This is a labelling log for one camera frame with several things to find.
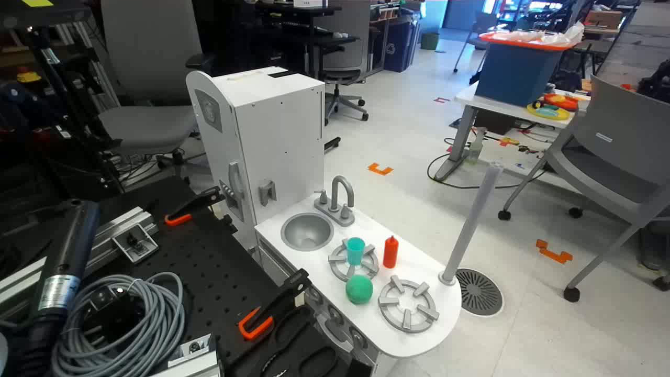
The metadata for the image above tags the green plastic object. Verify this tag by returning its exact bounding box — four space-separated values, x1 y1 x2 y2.
343 273 376 308

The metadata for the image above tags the grey toy sink basin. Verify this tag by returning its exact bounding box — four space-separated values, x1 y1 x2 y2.
279 212 335 254

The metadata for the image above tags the grey toy faucet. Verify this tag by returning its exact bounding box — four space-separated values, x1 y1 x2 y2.
311 174 355 228

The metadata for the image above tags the grey toy stove burner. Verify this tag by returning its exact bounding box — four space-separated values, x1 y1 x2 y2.
376 274 442 336
326 238 381 283

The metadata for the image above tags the white toy kitchen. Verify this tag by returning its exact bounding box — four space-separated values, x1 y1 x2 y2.
183 65 464 377

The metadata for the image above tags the red toy bottle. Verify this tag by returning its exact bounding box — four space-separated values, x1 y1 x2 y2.
381 234 399 271

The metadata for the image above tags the black office chair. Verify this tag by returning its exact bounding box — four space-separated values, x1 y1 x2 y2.
305 30 372 127

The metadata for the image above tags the black orange bar clamp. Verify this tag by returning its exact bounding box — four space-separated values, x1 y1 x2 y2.
236 269 311 344
163 186 227 230

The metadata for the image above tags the grey toy kitchen pole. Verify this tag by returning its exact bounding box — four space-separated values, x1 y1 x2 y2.
438 163 503 287

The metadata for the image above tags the black perforated mounting board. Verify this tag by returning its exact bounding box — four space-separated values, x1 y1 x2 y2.
102 174 352 377

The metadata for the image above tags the blue recycling bin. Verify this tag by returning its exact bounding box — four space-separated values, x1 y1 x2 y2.
381 18 419 73

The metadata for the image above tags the grey low table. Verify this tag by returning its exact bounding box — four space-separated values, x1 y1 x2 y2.
446 91 595 184

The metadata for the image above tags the round floor drain grate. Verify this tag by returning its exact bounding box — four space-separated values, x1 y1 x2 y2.
455 266 504 319

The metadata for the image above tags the blue bin with orange lid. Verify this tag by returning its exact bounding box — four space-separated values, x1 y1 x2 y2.
474 30 581 108

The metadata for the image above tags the grey office chair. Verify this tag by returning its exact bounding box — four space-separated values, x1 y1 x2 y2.
96 0 202 159

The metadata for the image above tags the yellow orange toy pile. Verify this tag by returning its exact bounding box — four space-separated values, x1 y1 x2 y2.
525 91 581 126

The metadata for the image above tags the black cylinder with silver band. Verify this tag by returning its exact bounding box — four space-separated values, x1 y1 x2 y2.
13 199 102 377

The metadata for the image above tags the grey chair on casters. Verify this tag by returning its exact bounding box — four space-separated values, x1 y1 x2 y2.
495 76 670 303

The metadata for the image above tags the teal handle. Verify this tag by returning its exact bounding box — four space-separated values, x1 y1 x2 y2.
343 237 369 269

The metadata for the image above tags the black floor cable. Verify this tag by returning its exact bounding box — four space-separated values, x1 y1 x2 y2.
424 148 546 193

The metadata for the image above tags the aluminium extrusion rail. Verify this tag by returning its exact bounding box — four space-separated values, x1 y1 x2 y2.
0 206 159 316

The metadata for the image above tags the aluminium corner bracket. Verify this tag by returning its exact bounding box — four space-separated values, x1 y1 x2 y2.
148 332 221 377

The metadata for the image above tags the coiled grey cable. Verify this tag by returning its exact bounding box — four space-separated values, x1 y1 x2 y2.
48 271 188 377

